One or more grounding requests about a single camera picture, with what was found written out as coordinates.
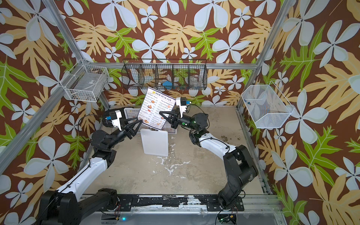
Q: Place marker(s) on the black plastic case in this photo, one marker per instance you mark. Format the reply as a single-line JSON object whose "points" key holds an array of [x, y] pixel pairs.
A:
{"points": [[106, 113]]}

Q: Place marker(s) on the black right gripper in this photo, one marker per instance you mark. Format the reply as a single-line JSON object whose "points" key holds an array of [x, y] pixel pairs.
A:
{"points": [[176, 120]]}

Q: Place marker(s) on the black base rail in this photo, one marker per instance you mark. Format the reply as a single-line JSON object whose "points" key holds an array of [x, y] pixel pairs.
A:
{"points": [[211, 202]]}

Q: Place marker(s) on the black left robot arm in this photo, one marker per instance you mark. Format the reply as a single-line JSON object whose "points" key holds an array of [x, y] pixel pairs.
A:
{"points": [[64, 205]]}

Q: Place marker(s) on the white mesh basket right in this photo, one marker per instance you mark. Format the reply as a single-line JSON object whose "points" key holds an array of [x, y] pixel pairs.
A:
{"points": [[267, 105]]}

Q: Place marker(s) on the dim sum menu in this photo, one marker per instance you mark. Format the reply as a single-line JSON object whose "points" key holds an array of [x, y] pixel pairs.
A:
{"points": [[154, 102]]}

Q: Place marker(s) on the blue object in basket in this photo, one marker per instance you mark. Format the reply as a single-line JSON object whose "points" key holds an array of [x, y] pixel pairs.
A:
{"points": [[168, 85]]}

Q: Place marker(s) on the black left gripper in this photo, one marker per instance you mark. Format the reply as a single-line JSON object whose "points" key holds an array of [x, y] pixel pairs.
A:
{"points": [[129, 133]]}

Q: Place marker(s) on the black wire basket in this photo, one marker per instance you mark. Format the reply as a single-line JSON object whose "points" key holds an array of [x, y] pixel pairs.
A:
{"points": [[185, 74]]}

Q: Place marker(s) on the white menu holder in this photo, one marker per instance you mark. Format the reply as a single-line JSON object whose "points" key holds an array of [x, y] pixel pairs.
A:
{"points": [[169, 129], [155, 142], [131, 112]]}

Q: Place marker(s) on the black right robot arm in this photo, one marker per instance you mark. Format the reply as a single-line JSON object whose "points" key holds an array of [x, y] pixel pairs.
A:
{"points": [[239, 165]]}

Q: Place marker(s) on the white wire basket left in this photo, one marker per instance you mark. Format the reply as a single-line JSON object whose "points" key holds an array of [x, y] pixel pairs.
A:
{"points": [[85, 82]]}

